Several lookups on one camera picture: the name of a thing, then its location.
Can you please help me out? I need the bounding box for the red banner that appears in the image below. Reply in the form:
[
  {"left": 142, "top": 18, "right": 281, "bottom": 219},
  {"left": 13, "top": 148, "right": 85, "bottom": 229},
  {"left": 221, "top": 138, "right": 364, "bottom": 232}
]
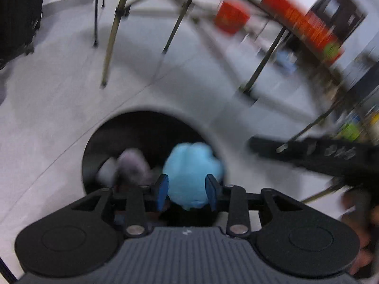
[{"left": 260, "top": 0, "right": 345, "bottom": 67}]

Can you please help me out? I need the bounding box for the black round bin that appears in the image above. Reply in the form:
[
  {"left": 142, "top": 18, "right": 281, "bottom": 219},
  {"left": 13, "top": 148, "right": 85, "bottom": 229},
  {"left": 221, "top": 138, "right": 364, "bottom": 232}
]
[{"left": 81, "top": 111, "right": 227, "bottom": 229}]

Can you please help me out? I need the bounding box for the red box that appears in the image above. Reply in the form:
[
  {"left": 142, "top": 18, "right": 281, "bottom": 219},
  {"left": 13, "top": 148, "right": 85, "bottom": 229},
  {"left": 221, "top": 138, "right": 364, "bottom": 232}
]
[{"left": 214, "top": 0, "right": 250, "bottom": 35}]

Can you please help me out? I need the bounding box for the black case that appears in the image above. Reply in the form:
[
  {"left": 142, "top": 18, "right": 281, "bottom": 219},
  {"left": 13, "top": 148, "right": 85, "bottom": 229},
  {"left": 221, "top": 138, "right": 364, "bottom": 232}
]
[{"left": 0, "top": 0, "right": 48, "bottom": 69}]

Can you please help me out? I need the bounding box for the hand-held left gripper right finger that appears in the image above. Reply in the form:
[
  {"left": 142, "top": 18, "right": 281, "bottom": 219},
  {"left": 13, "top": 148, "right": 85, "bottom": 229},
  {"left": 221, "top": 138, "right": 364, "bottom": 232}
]
[{"left": 205, "top": 173, "right": 304, "bottom": 238}]

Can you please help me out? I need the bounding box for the black camera tripod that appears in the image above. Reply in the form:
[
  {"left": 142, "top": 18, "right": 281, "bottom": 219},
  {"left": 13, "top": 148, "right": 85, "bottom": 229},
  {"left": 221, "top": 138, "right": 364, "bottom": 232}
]
[{"left": 93, "top": 0, "right": 106, "bottom": 48}]

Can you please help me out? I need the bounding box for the pink satin cloth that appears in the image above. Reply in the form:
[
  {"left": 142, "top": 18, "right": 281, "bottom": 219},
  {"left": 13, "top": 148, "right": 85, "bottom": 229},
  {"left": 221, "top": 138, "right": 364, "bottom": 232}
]
[{"left": 114, "top": 148, "right": 152, "bottom": 190}]

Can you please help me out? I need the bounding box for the green packet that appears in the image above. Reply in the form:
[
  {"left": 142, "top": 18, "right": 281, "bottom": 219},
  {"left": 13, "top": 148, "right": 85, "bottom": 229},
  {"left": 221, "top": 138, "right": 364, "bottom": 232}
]
[{"left": 340, "top": 122, "right": 362, "bottom": 142}]

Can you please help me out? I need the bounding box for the person's right hand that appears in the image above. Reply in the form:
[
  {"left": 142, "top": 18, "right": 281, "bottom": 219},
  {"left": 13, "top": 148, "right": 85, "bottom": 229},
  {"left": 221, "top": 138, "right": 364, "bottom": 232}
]
[{"left": 340, "top": 188, "right": 379, "bottom": 279}]

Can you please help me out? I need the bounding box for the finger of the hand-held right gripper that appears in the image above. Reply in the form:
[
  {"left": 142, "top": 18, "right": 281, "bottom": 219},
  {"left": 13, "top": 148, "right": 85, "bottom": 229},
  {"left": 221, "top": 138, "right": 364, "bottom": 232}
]
[{"left": 248, "top": 136, "right": 315, "bottom": 172}]

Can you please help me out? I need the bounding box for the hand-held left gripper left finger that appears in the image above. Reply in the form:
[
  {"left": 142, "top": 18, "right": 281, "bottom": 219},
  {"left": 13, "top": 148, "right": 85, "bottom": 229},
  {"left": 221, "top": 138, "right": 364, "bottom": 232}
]
[{"left": 71, "top": 174, "right": 170, "bottom": 238}]

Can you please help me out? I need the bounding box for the light blue cloth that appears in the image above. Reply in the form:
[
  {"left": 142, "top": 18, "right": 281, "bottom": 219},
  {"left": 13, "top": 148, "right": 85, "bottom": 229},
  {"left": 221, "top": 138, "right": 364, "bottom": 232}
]
[{"left": 162, "top": 142, "right": 226, "bottom": 211}]

